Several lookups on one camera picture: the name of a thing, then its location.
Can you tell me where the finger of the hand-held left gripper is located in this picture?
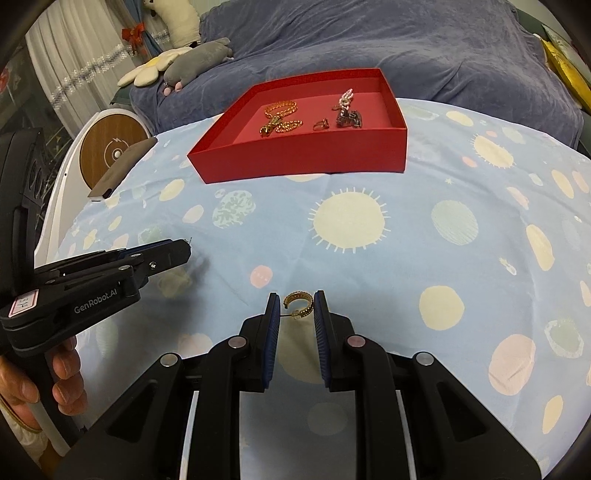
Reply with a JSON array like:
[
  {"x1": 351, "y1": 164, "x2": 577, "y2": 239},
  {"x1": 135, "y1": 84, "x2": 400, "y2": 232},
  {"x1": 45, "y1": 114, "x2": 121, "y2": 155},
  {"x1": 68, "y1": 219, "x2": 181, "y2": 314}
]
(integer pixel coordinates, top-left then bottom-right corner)
[
  {"x1": 60, "y1": 242, "x2": 192, "y2": 296},
  {"x1": 34, "y1": 239, "x2": 178, "y2": 278}
]

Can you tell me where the white curtain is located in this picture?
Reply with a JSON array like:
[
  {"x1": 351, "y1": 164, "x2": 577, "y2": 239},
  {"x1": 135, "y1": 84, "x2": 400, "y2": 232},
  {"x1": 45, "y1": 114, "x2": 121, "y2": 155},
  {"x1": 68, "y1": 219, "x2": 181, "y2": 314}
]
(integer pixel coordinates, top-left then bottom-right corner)
[{"x1": 25, "y1": 9, "x2": 158, "y2": 139}]

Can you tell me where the cream plush toy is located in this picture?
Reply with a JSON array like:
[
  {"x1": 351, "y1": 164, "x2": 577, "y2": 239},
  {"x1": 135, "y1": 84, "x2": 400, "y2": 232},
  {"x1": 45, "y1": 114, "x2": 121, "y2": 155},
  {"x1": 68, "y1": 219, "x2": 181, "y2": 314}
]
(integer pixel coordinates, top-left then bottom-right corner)
[{"x1": 143, "y1": 0, "x2": 201, "y2": 47}]

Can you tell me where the pale patterned cushion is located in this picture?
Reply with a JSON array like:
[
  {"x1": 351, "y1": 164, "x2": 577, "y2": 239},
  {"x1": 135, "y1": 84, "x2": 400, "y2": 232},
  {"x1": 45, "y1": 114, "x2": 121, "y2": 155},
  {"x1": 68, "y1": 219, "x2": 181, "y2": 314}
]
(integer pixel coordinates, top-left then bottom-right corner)
[{"x1": 542, "y1": 25, "x2": 578, "y2": 51}]

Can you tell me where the yellow cushion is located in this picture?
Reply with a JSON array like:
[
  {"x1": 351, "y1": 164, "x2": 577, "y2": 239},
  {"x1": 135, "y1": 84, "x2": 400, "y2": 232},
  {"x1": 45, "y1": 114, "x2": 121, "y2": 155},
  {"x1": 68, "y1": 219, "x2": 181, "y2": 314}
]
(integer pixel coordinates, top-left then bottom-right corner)
[{"x1": 540, "y1": 39, "x2": 591, "y2": 112}]

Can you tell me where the blue blanket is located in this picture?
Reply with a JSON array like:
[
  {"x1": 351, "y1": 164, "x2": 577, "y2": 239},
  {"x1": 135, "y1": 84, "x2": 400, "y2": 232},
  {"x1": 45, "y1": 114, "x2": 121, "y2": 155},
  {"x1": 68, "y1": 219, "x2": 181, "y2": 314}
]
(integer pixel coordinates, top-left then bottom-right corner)
[{"x1": 129, "y1": 0, "x2": 585, "y2": 151}]

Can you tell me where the cream flower cushion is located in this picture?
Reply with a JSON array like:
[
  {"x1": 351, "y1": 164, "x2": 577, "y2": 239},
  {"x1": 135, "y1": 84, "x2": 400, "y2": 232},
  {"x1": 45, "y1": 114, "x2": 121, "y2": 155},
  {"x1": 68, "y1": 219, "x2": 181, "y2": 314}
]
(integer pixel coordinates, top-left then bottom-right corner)
[{"x1": 117, "y1": 46, "x2": 197, "y2": 88}]

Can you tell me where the gold chain bracelet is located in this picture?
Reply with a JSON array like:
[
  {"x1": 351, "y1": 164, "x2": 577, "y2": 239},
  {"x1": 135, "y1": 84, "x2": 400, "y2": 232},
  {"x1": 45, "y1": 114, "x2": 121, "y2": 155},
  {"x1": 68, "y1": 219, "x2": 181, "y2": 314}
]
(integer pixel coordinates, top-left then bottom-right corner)
[{"x1": 264, "y1": 100, "x2": 303, "y2": 134}]

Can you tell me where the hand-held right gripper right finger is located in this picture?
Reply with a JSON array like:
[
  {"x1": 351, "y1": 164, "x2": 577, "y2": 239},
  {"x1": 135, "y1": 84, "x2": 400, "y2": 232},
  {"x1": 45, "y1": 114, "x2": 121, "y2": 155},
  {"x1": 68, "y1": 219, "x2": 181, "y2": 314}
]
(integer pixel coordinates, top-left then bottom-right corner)
[{"x1": 314, "y1": 291, "x2": 541, "y2": 480}]

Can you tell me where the green sofa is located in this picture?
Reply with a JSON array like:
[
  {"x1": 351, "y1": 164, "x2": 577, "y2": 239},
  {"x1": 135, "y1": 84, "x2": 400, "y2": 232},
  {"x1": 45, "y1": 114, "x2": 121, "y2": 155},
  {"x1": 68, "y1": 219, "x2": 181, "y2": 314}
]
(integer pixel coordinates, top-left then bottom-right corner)
[{"x1": 508, "y1": 0, "x2": 591, "y2": 160}]

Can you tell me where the red bow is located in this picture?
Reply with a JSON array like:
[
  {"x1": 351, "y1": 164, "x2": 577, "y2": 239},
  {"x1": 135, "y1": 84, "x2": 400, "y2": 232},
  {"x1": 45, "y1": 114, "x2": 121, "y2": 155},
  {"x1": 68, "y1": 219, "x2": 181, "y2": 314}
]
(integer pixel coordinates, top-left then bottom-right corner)
[{"x1": 121, "y1": 24, "x2": 147, "y2": 48}]

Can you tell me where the grey plush toy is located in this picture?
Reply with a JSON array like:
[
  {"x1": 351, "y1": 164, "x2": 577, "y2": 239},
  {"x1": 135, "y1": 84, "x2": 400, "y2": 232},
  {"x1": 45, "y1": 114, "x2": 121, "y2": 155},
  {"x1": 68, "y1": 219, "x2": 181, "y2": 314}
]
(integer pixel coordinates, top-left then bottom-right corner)
[{"x1": 163, "y1": 38, "x2": 234, "y2": 95}]

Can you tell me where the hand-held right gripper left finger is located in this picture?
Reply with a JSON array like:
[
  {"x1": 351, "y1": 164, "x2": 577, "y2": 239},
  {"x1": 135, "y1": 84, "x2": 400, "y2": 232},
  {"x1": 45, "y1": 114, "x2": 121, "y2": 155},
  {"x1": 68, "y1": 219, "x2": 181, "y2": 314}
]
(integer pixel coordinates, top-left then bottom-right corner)
[{"x1": 55, "y1": 292, "x2": 281, "y2": 480}]

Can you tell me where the gold hoop earring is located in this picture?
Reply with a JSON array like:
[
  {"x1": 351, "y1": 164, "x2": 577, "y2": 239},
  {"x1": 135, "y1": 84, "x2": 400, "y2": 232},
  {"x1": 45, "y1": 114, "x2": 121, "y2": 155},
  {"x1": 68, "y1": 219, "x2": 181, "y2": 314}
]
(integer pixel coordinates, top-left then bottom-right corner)
[{"x1": 283, "y1": 292, "x2": 315, "y2": 320}]

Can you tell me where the red cardboard box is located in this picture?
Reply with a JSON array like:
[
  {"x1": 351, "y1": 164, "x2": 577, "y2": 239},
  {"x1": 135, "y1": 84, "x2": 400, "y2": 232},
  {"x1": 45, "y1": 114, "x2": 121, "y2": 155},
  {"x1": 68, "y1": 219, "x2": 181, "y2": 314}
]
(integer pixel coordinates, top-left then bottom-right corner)
[{"x1": 187, "y1": 68, "x2": 409, "y2": 184}]

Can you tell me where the person's left hand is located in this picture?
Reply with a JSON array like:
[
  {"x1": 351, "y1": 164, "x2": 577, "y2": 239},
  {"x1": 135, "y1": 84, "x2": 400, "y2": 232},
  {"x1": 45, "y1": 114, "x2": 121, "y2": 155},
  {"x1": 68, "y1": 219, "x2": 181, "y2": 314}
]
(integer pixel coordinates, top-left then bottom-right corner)
[{"x1": 0, "y1": 336, "x2": 88, "y2": 431}]

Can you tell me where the white appliance with wooden disc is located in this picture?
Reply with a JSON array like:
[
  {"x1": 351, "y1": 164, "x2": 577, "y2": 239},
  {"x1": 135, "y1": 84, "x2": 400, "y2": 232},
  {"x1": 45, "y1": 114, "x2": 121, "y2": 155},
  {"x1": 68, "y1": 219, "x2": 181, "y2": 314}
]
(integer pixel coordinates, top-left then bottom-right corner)
[{"x1": 34, "y1": 108, "x2": 151, "y2": 259}]

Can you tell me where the grey flat case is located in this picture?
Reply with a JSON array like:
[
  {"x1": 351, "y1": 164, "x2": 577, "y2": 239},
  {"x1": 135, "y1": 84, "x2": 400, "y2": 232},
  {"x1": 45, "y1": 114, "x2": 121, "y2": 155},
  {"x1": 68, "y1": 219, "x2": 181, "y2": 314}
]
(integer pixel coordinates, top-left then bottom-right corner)
[{"x1": 88, "y1": 136, "x2": 158, "y2": 200}]

